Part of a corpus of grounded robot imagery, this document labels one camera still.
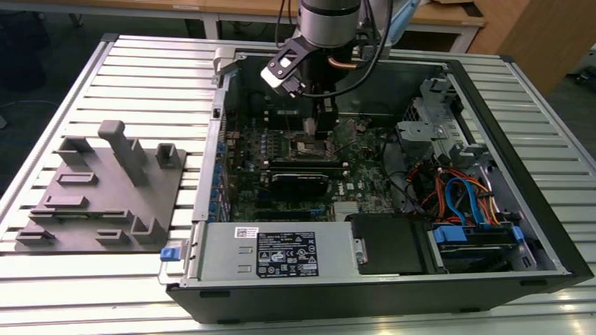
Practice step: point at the wooden desk white frame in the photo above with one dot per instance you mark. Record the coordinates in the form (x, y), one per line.
(447, 15)

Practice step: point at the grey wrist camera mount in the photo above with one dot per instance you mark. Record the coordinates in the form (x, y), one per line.
(372, 49)

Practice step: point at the copper-coloured bent connector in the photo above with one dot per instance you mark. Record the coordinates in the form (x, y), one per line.
(344, 65)

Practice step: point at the silver-topped green CPU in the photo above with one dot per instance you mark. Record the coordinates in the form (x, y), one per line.
(309, 126)

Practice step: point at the silver metal disk cage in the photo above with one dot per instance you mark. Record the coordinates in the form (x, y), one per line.
(415, 134)

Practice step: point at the silver power supply unit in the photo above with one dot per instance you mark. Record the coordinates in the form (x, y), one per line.
(223, 258)

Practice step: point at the green motherboard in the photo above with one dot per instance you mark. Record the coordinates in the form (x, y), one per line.
(368, 174)

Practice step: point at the black and silver PC case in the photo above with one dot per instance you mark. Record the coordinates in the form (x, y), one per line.
(325, 303)

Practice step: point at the blue expansion slot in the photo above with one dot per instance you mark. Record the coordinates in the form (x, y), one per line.
(317, 211)

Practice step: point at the grey plastic parts rack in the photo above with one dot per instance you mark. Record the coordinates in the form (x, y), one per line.
(116, 209)

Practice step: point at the graphics card with black fan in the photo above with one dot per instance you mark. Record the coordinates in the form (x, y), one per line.
(297, 185)

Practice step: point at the hard disk in blue carrier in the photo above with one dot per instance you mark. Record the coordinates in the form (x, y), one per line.
(449, 235)

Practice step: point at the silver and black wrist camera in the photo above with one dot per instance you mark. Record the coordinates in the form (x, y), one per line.
(279, 71)

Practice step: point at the wooden cabinet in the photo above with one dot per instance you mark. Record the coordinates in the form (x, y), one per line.
(535, 35)

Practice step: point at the blue plastic case latch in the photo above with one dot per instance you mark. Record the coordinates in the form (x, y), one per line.
(168, 254)

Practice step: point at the CPU socket with metal frame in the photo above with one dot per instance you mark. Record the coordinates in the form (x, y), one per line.
(304, 150)

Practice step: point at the black plastic shroud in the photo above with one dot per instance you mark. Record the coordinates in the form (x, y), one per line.
(391, 244)

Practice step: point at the silver finned chipset heat sink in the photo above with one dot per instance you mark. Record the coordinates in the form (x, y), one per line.
(347, 207)

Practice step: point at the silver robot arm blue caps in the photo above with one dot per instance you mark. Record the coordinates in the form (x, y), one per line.
(325, 21)

